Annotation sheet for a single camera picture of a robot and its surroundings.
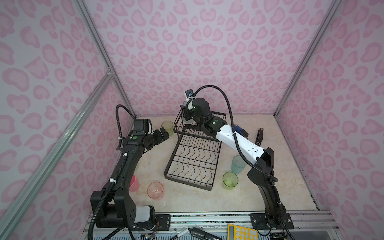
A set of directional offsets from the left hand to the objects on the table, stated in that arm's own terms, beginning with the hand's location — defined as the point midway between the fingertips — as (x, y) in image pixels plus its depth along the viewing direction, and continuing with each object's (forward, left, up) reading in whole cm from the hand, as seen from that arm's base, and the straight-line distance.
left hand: (162, 134), depth 82 cm
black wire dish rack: (-7, -17, -19) cm, 26 cm away
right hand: (+11, -14, +14) cm, 22 cm away
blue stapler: (+15, -51, -18) cm, 56 cm away
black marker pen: (-43, -18, -16) cm, 49 cm away
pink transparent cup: (-23, +5, -21) cm, 32 cm away
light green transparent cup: (+18, +1, -14) cm, 22 cm away
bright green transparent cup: (-19, -37, -20) cm, 46 cm away
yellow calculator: (-44, -36, -19) cm, 59 cm away
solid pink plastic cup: (-19, +19, -23) cm, 35 cm away
